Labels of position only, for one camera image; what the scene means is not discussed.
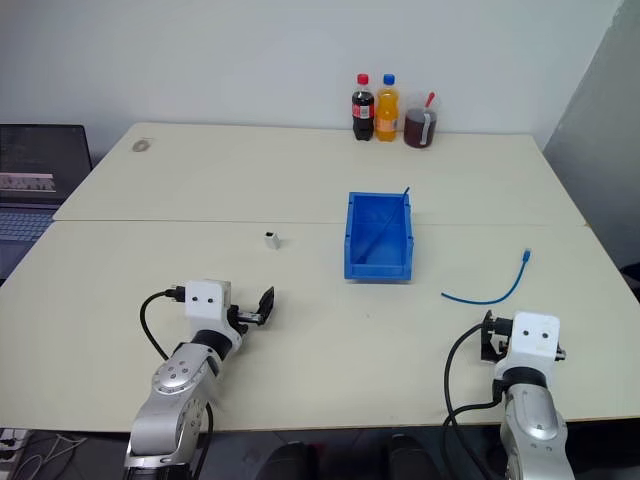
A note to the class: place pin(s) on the white power strip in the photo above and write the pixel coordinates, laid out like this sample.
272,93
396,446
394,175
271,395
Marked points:
9,445

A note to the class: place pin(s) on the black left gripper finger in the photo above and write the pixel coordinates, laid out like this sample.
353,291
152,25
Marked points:
267,302

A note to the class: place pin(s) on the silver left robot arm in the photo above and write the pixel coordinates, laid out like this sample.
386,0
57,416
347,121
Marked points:
172,380

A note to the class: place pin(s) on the red drinking straw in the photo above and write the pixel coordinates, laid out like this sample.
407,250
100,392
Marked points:
430,98

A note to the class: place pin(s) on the dark rounded shape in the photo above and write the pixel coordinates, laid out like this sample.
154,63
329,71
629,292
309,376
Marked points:
412,460
292,462

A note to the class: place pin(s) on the grey partition panel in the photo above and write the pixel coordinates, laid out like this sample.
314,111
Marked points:
600,150

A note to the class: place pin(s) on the small white adapter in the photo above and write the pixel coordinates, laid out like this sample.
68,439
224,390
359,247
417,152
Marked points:
271,240

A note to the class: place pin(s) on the clear cup with dark drink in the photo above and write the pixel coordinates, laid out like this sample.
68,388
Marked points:
419,131

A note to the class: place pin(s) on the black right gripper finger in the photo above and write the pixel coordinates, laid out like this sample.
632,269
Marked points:
486,340

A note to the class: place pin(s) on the dark grey laptop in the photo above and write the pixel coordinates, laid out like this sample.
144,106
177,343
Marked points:
35,160

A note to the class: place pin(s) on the orange soda bottle blue cap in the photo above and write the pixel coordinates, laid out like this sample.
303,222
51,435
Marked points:
387,115

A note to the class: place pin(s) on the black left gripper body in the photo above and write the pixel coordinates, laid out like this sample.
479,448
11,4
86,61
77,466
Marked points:
243,317

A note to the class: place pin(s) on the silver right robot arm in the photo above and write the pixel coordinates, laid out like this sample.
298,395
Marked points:
532,420

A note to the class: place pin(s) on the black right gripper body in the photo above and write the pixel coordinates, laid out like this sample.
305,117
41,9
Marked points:
502,342

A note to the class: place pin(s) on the cola bottle with red cap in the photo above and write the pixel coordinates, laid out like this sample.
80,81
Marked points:
363,112

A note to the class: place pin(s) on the blue plastic storage bin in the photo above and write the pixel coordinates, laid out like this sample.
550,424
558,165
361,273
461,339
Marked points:
365,272

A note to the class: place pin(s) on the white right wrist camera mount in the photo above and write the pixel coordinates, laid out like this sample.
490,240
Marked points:
532,340

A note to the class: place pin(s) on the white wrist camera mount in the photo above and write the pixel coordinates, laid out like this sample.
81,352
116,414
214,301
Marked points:
202,300
532,340

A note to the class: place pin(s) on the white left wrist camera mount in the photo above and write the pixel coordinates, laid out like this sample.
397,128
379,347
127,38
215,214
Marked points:
202,300

